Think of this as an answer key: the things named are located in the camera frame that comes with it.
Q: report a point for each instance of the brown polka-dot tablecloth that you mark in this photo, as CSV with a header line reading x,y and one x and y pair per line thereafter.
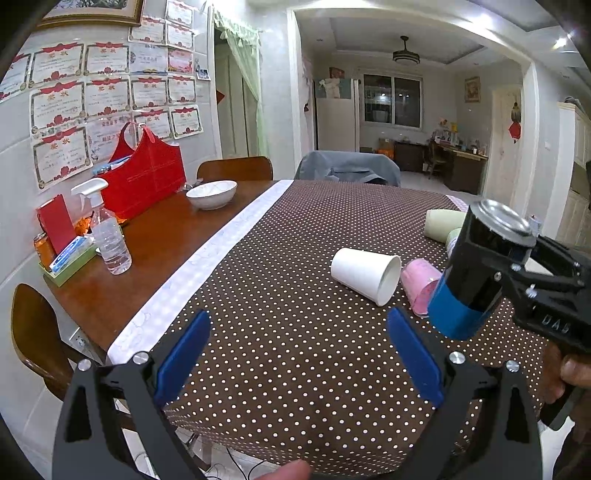
x,y
295,277

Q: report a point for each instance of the white door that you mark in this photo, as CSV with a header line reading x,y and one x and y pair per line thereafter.
x,y
505,161

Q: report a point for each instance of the person's left hand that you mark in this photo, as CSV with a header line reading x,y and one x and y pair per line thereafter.
x,y
288,470

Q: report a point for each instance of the wall of award certificates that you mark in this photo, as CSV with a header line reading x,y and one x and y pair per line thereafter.
x,y
106,92

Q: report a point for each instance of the orange bottle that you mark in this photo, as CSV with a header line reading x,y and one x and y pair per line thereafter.
x,y
44,251

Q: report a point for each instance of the green tray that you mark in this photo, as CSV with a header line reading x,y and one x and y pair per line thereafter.
x,y
69,274

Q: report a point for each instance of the wooden chair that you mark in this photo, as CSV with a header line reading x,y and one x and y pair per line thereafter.
x,y
34,332
235,168

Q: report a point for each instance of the white refrigerator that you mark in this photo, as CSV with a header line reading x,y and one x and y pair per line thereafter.
x,y
334,124

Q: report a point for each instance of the white bowl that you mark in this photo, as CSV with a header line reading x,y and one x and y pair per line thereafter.
x,y
212,194

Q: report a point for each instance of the red paper box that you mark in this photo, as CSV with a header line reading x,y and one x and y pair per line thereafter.
x,y
56,224

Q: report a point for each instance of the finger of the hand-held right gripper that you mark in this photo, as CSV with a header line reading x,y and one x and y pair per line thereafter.
x,y
466,286

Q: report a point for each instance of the framed wall picture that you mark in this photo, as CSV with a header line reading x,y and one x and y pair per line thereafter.
x,y
92,11

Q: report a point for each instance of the dark desk chair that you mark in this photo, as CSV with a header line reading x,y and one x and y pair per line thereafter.
x,y
435,161

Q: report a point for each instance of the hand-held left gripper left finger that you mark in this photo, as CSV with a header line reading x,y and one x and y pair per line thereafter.
x,y
182,357

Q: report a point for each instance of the clear spray bottle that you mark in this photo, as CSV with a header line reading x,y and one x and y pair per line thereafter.
x,y
111,240

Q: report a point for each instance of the pale blue paper cup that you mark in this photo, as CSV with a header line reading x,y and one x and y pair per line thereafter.
x,y
452,241

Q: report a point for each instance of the person's right hand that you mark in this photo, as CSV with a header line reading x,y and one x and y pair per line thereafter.
x,y
575,371

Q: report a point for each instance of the white paper cup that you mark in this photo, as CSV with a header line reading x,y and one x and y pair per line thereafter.
x,y
364,274

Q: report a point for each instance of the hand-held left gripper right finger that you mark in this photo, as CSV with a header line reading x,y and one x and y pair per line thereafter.
x,y
415,360

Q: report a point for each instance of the small framed picture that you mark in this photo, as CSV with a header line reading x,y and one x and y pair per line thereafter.
x,y
472,89

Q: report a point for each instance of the window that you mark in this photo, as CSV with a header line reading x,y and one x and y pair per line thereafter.
x,y
392,99

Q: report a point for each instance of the pink paper cup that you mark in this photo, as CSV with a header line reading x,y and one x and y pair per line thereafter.
x,y
418,281

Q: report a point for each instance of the red tote bag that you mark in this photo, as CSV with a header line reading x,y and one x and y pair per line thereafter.
x,y
143,180

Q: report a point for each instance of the cream cabinet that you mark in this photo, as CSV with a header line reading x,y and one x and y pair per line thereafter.
x,y
577,152

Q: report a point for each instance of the wooden desk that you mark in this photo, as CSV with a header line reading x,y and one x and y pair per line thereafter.
x,y
466,170

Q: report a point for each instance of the green lace curtain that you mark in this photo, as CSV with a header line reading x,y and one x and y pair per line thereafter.
x,y
251,83

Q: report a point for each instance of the white power strip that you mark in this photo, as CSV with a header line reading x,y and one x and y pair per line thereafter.
x,y
83,342

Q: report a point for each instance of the grey covered chair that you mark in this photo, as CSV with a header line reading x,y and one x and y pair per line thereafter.
x,y
346,168

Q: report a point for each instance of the ceiling lamp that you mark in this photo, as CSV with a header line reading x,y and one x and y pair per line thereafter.
x,y
406,56

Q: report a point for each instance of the blue tissue packet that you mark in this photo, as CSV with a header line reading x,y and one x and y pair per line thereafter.
x,y
69,254

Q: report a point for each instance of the red hanging ornament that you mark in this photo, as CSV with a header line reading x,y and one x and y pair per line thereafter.
x,y
515,127

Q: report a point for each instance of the pale green paper cup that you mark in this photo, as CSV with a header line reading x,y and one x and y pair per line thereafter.
x,y
443,223

